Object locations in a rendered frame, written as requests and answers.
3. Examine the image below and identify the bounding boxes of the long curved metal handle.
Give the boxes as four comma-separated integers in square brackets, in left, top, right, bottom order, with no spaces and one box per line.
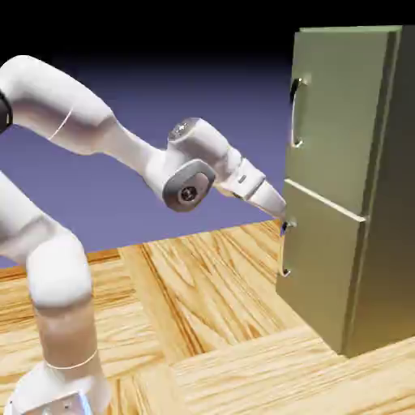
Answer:
[289,76,309,149]

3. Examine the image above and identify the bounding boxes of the tall olive cabinet door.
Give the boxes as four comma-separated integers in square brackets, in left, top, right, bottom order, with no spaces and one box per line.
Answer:
[284,27,402,217]

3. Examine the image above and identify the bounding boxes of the short curved metal handle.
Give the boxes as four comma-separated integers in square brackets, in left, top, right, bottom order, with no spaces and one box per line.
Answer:
[279,219,297,277]

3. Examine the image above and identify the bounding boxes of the olive green cabinet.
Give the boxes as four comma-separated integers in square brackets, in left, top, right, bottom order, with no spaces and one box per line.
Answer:
[276,24,415,358]

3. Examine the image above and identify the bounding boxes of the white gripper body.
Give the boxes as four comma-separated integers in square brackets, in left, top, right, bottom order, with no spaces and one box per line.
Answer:
[248,180,288,220]

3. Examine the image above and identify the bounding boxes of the short olive cabinet door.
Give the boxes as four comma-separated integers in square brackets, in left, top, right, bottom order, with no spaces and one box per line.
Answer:
[276,180,368,355]

